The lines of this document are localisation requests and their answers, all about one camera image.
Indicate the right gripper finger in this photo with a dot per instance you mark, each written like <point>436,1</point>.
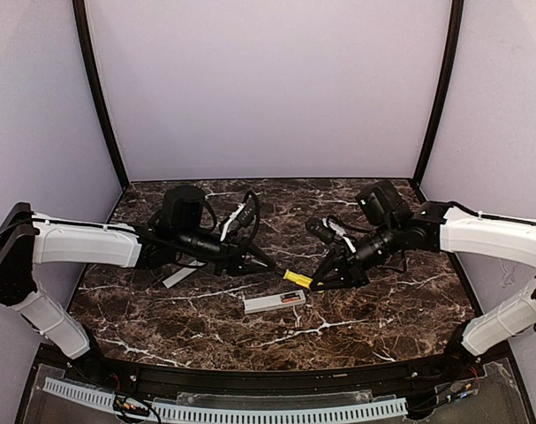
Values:
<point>334,283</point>
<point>327,267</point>

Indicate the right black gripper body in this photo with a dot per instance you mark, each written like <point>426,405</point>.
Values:
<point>347,265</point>

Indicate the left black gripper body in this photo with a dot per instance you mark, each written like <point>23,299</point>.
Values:
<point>231,259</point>

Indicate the yellow handled screwdriver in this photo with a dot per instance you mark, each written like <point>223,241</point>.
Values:
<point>298,279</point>

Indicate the white remote control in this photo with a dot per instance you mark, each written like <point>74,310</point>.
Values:
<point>265,304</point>

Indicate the white battery cover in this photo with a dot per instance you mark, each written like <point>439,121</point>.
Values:
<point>178,276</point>

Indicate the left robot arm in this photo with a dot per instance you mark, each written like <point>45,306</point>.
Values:
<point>174,230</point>

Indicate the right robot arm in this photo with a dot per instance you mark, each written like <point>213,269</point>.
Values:
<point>435,227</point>

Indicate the orange black battery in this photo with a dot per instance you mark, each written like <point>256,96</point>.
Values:
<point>296,297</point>

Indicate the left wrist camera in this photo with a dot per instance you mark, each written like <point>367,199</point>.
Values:
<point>248,211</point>

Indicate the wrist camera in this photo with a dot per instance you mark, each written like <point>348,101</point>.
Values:
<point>328,232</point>
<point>248,211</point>

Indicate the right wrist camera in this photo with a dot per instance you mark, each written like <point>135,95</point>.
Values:
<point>328,232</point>

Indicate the white slotted cable duct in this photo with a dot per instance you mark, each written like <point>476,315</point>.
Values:
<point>346,407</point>

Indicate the black front mounting rail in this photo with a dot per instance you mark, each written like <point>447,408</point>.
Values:
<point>401,378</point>

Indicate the right black frame post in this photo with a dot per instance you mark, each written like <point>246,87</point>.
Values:
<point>441,92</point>

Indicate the black frame post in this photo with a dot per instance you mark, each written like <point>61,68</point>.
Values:
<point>94,81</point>
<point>441,92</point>

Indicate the left black frame post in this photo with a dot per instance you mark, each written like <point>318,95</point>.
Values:
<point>94,81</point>

